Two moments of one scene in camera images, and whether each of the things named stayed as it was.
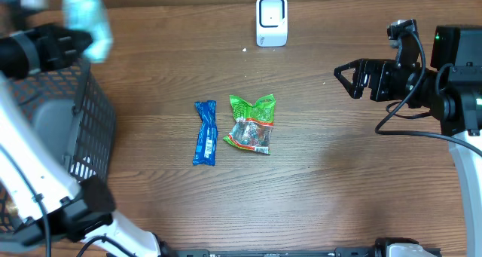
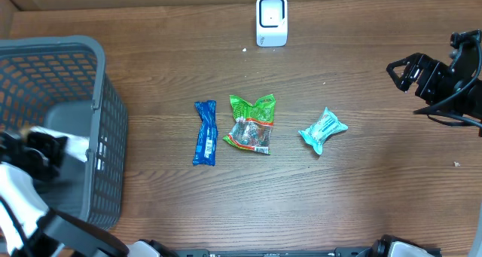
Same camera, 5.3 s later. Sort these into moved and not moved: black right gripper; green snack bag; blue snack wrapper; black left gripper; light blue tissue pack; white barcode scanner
Moved: black right gripper; black left gripper; light blue tissue pack
Not moved: green snack bag; white barcode scanner; blue snack wrapper
